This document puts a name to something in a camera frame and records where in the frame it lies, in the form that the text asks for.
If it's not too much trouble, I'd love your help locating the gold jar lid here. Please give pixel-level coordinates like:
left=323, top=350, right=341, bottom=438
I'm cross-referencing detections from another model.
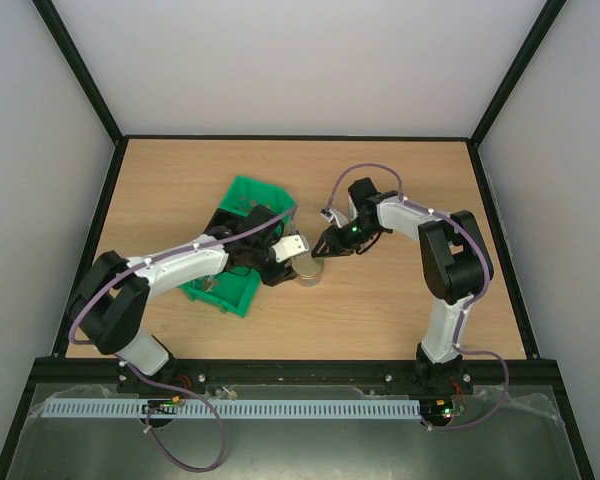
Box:
left=292, top=253, right=325, bottom=273

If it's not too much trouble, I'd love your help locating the clear glass jar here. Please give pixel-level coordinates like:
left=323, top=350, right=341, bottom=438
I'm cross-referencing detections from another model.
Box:
left=295, top=270, right=323, bottom=287

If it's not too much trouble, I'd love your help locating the green black bin set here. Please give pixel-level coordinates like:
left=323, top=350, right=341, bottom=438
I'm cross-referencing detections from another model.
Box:
left=180, top=176, right=296, bottom=317

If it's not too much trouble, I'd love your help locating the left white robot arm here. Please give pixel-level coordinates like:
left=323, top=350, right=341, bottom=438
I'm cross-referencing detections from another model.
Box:
left=66, top=205, right=309, bottom=377

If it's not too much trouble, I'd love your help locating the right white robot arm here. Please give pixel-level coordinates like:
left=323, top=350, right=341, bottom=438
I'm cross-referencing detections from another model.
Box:
left=312, top=177, right=494, bottom=392

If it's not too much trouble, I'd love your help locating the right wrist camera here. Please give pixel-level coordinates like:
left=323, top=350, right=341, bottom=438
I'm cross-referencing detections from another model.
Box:
left=321, top=207, right=349, bottom=228

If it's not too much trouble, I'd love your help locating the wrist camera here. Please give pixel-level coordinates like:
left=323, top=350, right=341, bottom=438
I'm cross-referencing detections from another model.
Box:
left=321, top=207, right=349, bottom=228
left=271, top=233, right=311, bottom=263

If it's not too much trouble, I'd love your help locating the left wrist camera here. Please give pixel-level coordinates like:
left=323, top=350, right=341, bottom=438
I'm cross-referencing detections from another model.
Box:
left=271, top=233, right=311, bottom=263

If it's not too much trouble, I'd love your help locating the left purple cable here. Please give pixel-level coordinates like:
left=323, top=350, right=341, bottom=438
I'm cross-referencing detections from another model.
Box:
left=68, top=203, right=300, bottom=472

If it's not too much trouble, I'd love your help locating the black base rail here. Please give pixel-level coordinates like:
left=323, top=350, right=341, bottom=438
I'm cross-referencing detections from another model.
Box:
left=27, top=357, right=565, bottom=396

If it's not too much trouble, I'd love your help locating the light blue cable duct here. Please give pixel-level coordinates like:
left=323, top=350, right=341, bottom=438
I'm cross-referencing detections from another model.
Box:
left=41, top=398, right=421, bottom=420

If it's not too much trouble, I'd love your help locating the black cage frame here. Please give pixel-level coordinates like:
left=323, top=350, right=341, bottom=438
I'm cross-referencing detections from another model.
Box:
left=0, top=1, right=594, bottom=479

